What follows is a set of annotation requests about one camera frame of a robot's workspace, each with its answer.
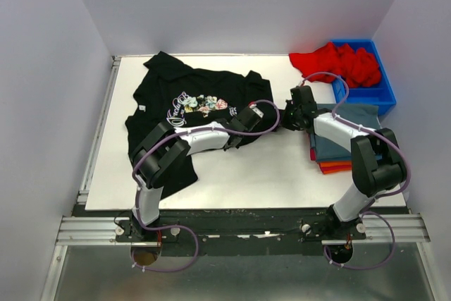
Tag black floral t shirt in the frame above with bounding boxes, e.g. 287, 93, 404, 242
123, 50, 283, 200

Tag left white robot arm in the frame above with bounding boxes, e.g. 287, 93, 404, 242
130, 104, 264, 241

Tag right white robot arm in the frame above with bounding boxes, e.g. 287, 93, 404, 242
281, 85, 410, 239

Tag folded teal t shirt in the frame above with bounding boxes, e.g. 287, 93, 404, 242
309, 104, 381, 162

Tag folded magenta t shirt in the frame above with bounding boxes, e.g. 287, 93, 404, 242
309, 148, 316, 161

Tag red t shirt in bin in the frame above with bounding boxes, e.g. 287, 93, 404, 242
288, 42, 382, 89

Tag blue plastic bin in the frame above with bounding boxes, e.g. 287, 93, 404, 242
331, 39, 397, 116

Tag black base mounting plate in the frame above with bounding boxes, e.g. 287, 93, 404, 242
114, 208, 366, 257

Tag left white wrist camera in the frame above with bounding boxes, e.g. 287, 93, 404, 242
249, 103, 264, 118

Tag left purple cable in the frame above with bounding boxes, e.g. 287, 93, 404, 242
130, 99, 282, 274

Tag purple cable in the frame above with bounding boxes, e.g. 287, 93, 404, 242
299, 71, 412, 271
130, 99, 282, 274

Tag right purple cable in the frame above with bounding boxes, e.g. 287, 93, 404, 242
299, 71, 412, 271

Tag aluminium front rail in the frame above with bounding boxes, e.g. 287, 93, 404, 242
56, 214, 431, 247

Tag aluminium rail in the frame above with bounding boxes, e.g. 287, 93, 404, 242
79, 56, 122, 195
56, 214, 431, 247

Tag aluminium left side rail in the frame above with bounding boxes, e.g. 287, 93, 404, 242
79, 56, 122, 195

